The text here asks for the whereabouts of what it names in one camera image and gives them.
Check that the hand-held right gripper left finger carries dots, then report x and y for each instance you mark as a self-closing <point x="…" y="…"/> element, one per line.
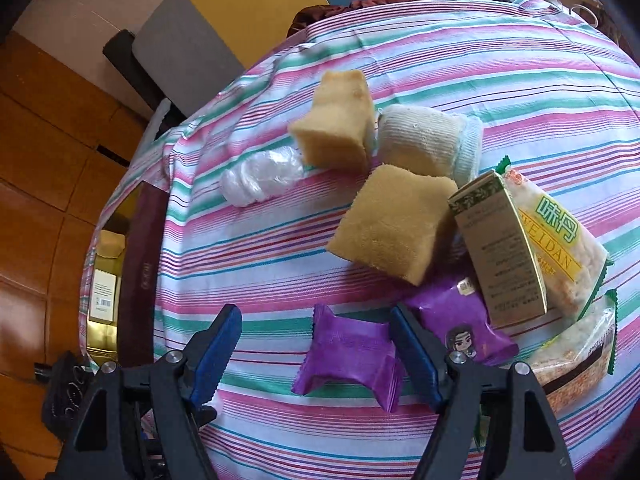
<point x="220" y="355"/>

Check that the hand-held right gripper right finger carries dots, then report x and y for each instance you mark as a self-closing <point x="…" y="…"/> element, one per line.
<point x="415" y="355"/>

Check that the purple snack packet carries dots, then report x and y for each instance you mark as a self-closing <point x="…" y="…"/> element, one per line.
<point x="345" y="355"/>
<point x="450" y="310"/>

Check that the green and gold box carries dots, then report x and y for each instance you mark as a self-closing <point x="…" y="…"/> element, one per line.
<point x="505" y="260"/>

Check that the square yellow sponge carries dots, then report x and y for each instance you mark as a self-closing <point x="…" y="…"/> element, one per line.
<point x="385" y="225"/>

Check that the yellow storage box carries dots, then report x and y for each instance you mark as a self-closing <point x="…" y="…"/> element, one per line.
<point x="107" y="260"/>

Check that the clear plastic bag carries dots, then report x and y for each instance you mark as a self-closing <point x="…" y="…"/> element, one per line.
<point x="260" y="177"/>

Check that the beige sock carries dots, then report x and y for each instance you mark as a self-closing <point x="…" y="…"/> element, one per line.
<point x="425" y="140"/>

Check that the notched yellow sponge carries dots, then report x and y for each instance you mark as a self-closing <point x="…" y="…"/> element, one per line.
<point x="330" y="130"/>

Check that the striped tablecloth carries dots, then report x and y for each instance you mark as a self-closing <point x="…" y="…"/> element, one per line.
<point x="300" y="270"/>

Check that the multicolour chair back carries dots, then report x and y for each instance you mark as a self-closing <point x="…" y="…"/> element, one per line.
<point x="190" y="45"/>

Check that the dark red cloth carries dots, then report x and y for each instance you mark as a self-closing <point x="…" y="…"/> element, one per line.
<point x="320" y="15"/>

